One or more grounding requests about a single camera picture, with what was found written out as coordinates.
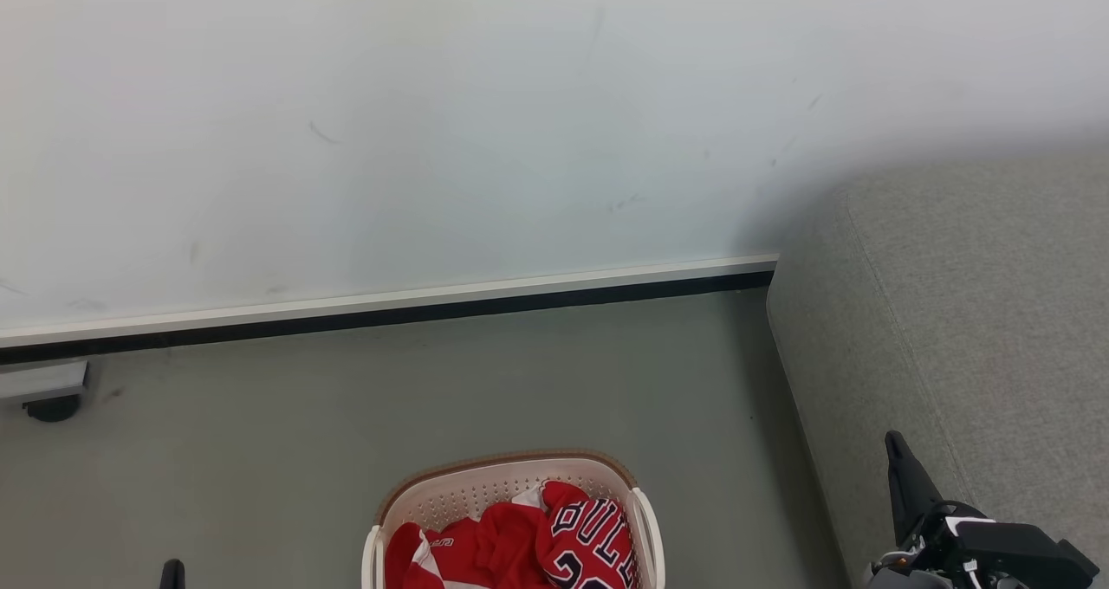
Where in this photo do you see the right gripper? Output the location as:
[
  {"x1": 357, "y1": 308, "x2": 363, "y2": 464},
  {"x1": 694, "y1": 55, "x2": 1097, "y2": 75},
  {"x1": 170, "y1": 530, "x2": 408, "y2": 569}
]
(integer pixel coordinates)
[{"x1": 865, "y1": 430, "x2": 989, "y2": 589}]

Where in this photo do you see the black caster wheel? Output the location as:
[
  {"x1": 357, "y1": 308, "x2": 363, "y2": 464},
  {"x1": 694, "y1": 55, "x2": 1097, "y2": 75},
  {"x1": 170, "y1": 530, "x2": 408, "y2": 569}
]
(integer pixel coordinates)
[{"x1": 23, "y1": 395, "x2": 82, "y2": 424}]

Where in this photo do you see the cream plastic laundry basket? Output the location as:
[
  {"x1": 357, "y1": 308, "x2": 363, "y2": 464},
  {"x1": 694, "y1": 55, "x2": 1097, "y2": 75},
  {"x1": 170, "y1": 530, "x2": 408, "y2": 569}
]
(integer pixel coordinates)
[{"x1": 361, "y1": 450, "x2": 666, "y2": 589}]

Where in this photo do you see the red and white basketball jersey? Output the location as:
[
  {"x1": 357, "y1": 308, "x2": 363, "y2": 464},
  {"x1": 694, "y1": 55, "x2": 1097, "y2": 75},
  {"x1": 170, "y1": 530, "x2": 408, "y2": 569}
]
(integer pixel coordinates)
[{"x1": 385, "y1": 480, "x2": 639, "y2": 589}]

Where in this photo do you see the grey fabric sofa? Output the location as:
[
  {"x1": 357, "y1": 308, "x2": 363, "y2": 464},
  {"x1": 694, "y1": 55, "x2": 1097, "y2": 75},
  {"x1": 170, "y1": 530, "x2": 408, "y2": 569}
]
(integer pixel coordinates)
[{"x1": 766, "y1": 149, "x2": 1109, "y2": 589}]

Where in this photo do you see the white and black wall baseboard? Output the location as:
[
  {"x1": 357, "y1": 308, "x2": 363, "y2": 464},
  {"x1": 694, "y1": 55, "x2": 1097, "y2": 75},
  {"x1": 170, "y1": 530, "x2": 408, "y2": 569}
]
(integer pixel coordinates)
[{"x1": 0, "y1": 254, "x2": 779, "y2": 366}]

